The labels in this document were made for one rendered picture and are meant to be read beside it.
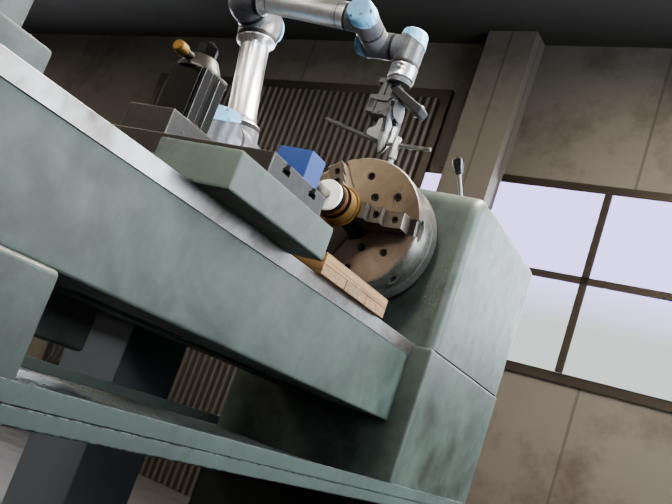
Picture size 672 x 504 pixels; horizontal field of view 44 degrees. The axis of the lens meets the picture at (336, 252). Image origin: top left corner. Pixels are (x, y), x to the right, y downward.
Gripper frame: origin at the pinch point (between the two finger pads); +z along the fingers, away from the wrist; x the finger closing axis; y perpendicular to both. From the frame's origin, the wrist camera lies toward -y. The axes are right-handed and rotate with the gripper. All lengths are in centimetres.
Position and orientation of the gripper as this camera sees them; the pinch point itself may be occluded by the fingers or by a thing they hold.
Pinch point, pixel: (382, 148)
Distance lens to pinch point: 225.3
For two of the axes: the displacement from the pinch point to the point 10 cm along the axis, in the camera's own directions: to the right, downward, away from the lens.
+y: -8.5, -2.0, 4.8
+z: -3.3, 9.2, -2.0
